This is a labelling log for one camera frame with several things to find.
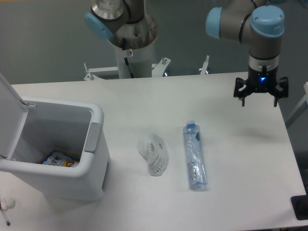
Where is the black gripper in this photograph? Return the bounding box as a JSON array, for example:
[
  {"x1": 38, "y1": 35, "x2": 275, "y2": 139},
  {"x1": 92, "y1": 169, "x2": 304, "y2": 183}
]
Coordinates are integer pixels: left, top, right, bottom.
[{"x1": 233, "y1": 67, "x2": 288, "y2": 107}]

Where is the clear blue plastic bottle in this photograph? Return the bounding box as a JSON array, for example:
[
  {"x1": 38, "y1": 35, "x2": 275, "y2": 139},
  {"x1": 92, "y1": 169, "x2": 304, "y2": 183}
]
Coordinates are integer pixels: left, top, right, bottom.
[{"x1": 183, "y1": 120, "x2": 208, "y2": 191}]

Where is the clear plastic bag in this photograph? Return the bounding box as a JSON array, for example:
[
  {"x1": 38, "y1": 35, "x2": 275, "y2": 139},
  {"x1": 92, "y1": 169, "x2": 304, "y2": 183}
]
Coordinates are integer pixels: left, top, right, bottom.
[{"x1": 137, "y1": 132, "x2": 169, "y2": 177}]

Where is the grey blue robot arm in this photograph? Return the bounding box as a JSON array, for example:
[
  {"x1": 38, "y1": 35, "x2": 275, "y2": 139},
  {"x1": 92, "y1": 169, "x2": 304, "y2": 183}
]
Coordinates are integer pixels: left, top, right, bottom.
[{"x1": 84, "y1": 0, "x2": 288, "y2": 101}]

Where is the white trash can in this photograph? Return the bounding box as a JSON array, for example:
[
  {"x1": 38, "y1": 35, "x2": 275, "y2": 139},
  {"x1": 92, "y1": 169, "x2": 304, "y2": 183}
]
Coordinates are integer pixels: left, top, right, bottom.
[{"x1": 0, "y1": 97, "x2": 110, "y2": 201}]

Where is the white trash can lid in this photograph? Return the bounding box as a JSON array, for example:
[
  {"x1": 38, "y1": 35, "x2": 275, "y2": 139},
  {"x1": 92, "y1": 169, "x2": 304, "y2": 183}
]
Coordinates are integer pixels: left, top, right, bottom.
[{"x1": 0, "y1": 75, "x2": 36, "y2": 160}]

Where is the colourful snack wrapper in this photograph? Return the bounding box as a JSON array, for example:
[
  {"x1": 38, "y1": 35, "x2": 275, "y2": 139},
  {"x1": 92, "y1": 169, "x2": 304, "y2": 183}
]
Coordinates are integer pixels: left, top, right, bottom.
[{"x1": 36, "y1": 150, "x2": 81, "y2": 167}]

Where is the white crumpled tissue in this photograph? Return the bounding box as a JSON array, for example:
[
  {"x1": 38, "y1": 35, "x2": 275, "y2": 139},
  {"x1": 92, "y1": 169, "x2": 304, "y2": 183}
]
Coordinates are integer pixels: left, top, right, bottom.
[{"x1": 1, "y1": 196, "x2": 16, "y2": 211}]

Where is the white frame at right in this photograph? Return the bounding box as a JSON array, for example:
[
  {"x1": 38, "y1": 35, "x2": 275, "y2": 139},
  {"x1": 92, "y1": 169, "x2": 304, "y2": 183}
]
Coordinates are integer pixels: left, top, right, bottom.
[{"x1": 285, "y1": 82, "x2": 308, "y2": 129}]

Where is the white pedestal base frame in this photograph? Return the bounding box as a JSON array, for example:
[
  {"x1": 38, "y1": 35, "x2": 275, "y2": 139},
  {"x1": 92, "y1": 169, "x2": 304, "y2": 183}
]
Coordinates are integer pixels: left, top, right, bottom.
[{"x1": 84, "y1": 55, "x2": 210, "y2": 81}]

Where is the black clamp mount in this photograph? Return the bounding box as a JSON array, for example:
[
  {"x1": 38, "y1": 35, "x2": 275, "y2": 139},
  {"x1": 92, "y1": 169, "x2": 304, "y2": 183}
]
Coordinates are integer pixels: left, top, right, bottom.
[{"x1": 291, "y1": 195, "x2": 308, "y2": 220}]

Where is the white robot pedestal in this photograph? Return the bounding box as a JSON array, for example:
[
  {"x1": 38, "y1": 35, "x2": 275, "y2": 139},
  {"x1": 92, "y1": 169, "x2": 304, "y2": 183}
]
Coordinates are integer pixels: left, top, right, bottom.
[{"x1": 105, "y1": 14, "x2": 160, "y2": 79}]

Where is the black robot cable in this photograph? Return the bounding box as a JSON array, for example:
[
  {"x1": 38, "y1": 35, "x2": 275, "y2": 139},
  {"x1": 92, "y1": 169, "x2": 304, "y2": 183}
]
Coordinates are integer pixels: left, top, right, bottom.
[{"x1": 121, "y1": 37, "x2": 135, "y2": 79}]

